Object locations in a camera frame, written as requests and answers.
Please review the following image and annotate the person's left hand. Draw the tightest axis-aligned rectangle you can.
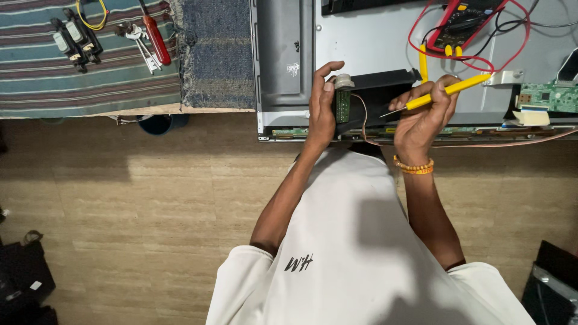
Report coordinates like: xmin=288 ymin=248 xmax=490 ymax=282
xmin=306 ymin=61 xmax=346 ymax=146

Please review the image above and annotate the person's right hand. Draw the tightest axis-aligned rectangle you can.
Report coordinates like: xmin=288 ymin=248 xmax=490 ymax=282
xmin=388 ymin=74 xmax=462 ymax=157

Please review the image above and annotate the small green circuit board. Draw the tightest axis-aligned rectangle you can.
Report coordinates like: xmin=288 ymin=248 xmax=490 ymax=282
xmin=333 ymin=73 xmax=356 ymax=124

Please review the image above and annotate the yellow multimeter probe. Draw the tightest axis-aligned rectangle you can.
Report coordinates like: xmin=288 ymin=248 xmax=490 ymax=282
xmin=418 ymin=43 xmax=430 ymax=85
xmin=379 ymin=73 xmax=492 ymax=119

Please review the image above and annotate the black plastic sheet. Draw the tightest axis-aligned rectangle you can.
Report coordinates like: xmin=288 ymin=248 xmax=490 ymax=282
xmin=333 ymin=68 xmax=423 ymax=139

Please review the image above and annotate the grey television back panel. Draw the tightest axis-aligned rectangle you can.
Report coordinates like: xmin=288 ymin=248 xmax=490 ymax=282
xmin=250 ymin=0 xmax=578 ymax=144

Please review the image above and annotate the black bar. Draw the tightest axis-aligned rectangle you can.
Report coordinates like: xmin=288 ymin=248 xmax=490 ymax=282
xmin=320 ymin=0 xmax=435 ymax=17

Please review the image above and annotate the red multimeter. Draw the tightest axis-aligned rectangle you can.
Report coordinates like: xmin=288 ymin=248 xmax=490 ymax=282
xmin=425 ymin=0 xmax=507 ymax=55

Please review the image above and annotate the blue woven mat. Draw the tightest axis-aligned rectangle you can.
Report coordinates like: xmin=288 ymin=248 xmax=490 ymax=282
xmin=168 ymin=0 xmax=256 ymax=112

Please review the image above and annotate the black probe lead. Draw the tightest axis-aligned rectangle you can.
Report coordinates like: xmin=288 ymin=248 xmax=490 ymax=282
xmin=422 ymin=0 xmax=578 ymax=59

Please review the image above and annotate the white t-shirt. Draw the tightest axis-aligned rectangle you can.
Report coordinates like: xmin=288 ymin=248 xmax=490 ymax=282
xmin=205 ymin=147 xmax=536 ymax=325

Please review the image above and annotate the red probe lead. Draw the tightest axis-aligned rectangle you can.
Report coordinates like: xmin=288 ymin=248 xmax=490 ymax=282
xmin=407 ymin=0 xmax=533 ymax=74

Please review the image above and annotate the dark bucket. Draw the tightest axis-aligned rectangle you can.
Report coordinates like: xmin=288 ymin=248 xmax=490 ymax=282
xmin=136 ymin=114 xmax=191 ymax=136

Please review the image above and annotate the bunch of keys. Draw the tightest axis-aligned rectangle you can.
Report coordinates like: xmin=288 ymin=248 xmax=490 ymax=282
xmin=115 ymin=21 xmax=163 ymax=76

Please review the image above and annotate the black box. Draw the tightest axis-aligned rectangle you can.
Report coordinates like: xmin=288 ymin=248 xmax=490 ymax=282
xmin=521 ymin=240 xmax=578 ymax=325

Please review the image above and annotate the striped cloth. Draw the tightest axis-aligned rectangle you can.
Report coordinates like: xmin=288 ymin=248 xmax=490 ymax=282
xmin=0 ymin=0 xmax=184 ymax=119

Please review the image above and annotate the black bag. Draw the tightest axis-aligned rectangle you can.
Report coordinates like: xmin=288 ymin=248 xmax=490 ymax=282
xmin=0 ymin=230 xmax=59 ymax=325

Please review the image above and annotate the orange beaded bracelet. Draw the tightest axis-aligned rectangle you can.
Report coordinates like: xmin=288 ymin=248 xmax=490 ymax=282
xmin=393 ymin=155 xmax=435 ymax=175

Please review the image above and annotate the pink wire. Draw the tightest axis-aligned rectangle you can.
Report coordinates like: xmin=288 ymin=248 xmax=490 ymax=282
xmin=351 ymin=92 xmax=578 ymax=149

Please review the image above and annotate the metal bracket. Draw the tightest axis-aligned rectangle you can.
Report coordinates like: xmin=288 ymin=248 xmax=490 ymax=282
xmin=485 ymin=69 xmax=526 ymax=87

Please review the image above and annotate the white ribbon cable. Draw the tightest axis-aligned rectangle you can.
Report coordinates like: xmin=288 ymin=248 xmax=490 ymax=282
xmin=511 ymin=109 xmax=551 ymax=127

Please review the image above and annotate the grey flat ribbon cable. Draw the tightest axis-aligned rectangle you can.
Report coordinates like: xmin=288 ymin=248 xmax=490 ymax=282
xmin=555 ymin=47 xmax=578 ymax=87

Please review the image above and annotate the red-handled screwdriver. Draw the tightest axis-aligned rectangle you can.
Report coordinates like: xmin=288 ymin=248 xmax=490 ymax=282
xmin=137 ymin=0 xmax=172 ymax=67

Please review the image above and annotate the yellow wire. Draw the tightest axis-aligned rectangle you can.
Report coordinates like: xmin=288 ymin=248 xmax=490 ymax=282
xmin=75 ymin=0 xmax=108 ymax=32

